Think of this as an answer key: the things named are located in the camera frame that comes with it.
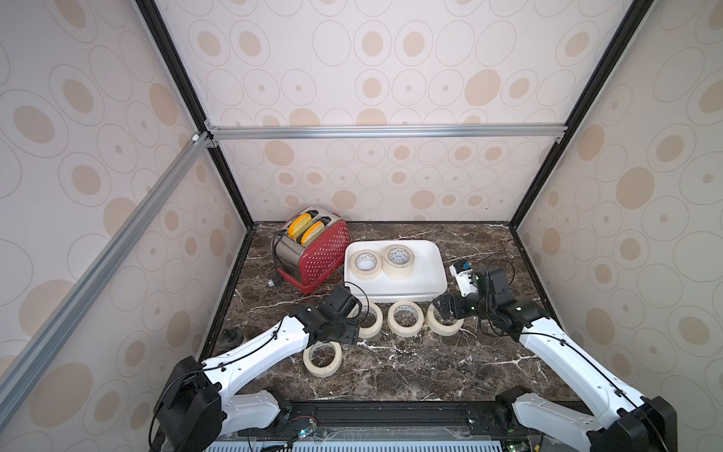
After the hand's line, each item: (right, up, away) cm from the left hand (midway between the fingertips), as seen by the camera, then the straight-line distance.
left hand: (355, 331), depth 80 cm
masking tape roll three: (+14, -2, +7) cm, 16 cm away
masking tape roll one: (-10, -10, +5) cm, 15 cm away
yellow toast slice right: (-14, +29, +9) cm, 34 cm away
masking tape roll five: (+3, -2, +7) cm, 8 cm away
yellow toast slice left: (-19, +31, +10) cm, 38 cm away
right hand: (+26, +9, 0) cm, 28 cm away
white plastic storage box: (+26, +12, +22) cm, 36 cm away
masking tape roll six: (+3, +17, +25) cm, 31 cm away
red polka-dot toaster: (-15, +24, +9) cm, 30 cm away
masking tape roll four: (+27, -2, +7) cm, 28 cm away
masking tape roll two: (+15, +19, +25) cm, 35 cm away
